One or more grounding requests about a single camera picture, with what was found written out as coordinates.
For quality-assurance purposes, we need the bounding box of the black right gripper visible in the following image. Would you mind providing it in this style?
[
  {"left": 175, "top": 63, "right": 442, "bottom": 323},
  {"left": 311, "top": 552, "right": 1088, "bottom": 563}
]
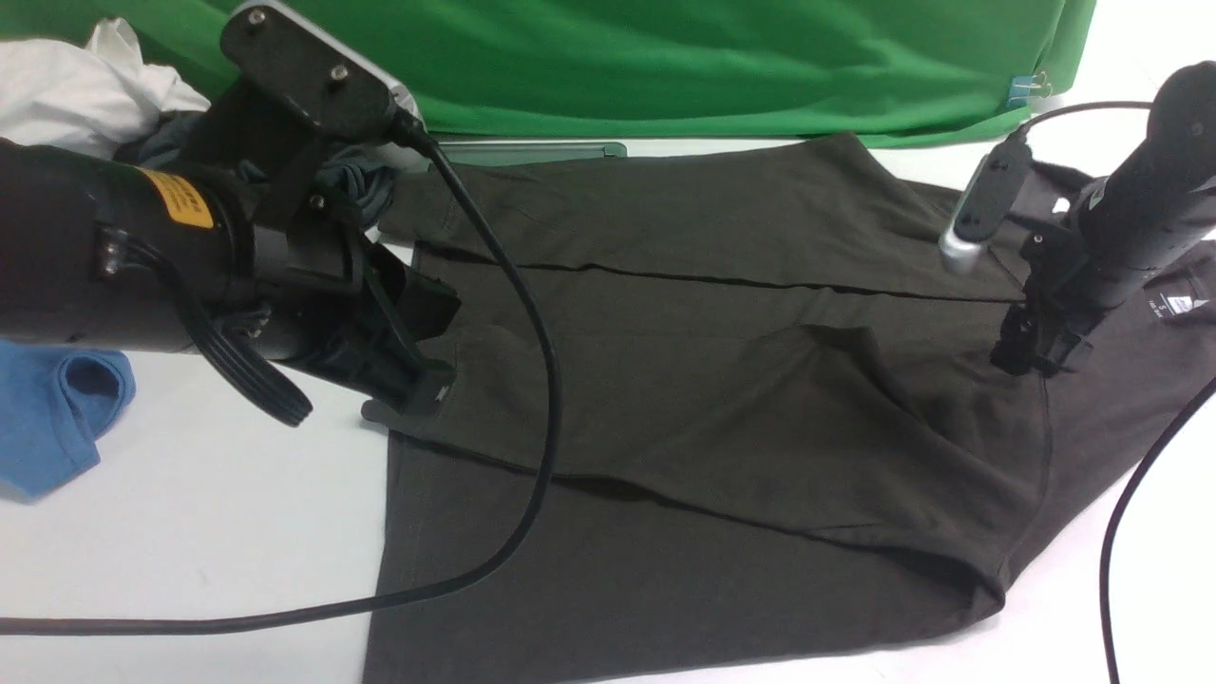
[{"left": 990, "top": 161, "right": 1107, "bottom": 377}]

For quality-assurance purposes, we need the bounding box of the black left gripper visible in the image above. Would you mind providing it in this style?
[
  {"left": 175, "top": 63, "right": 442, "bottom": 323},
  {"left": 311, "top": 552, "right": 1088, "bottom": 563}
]
[{"left": 180, "top": 75, "right": 462, "bottom": 417}]

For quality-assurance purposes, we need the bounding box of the dark gray long-sleeve shirt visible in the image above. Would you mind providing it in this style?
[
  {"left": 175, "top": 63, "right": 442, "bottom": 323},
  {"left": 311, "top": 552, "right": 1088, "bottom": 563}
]
[{"left": 362, "top": 134, "right": 1214, "bottom": 683}]

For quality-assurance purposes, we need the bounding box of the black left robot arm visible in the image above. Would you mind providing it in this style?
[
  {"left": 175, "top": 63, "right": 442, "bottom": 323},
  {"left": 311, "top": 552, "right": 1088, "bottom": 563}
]
[{"left": 2, "top": 66, "right": 460, "bottom": 426}]

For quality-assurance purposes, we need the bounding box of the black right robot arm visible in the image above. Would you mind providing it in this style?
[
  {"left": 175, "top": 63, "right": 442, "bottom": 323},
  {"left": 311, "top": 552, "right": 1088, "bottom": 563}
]
[{"left": 991, "top": 61, "right": 1215, "bottom": 377}]

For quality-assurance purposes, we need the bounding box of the dark teal crumpled shirt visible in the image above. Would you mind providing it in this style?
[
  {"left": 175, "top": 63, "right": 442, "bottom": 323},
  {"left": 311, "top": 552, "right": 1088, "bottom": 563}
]
[{"left": 113, "top": 111, "right": 398, "bottom": 231}]

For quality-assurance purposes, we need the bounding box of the blue crumpled shirt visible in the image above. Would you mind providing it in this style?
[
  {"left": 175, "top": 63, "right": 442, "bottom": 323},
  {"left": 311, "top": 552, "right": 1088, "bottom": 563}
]
[{"left": 1, "top": 340, "right": 136, "bottom": 501}]

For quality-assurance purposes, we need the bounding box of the white crumpled shirt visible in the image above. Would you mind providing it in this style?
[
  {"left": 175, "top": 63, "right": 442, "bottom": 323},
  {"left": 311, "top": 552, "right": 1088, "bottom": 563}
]
[{"left": 1, "top": 18, "right": 209, "bottom": 159}]

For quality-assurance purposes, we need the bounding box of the blue binder clip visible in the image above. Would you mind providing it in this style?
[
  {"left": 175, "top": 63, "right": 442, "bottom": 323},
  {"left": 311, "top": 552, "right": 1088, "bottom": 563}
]
[{"left": 1004, "top": 71, "right": 1053, "bottom": 111}]

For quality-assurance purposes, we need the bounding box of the green backdrop cloth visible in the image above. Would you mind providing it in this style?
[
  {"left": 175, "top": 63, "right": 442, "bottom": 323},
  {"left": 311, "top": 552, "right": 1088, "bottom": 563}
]
[{"left": 2, "top": 1, "right": 1094, "bottom": 148}]

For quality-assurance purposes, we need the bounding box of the right camera black cable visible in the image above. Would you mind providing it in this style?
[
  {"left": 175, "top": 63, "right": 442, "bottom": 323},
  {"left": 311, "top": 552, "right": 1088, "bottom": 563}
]
[{"left": 1099, "top": 375, "right": 1216, "bottom": 684}]

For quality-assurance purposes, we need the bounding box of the camera black cable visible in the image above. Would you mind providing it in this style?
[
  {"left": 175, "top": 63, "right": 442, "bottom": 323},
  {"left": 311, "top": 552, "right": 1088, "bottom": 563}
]
[
  {"left": 0, "top": 123, "right": 563, "bottom": 637},
  {"left": 1099, "top": 375, "right": 1216, "bottom": 684}
]

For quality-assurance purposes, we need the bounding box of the left camera black cable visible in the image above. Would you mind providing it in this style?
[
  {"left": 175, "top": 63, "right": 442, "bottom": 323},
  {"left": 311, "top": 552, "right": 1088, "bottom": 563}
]
[{"left": 0, "top": 123, "right": 563, "bottom": 637}]

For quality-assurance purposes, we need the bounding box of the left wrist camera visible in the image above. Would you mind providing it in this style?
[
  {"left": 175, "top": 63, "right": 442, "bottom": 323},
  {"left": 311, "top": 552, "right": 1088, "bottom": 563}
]
[{"left": 218, "top": 1, "right": 426, "bottom": 144}]

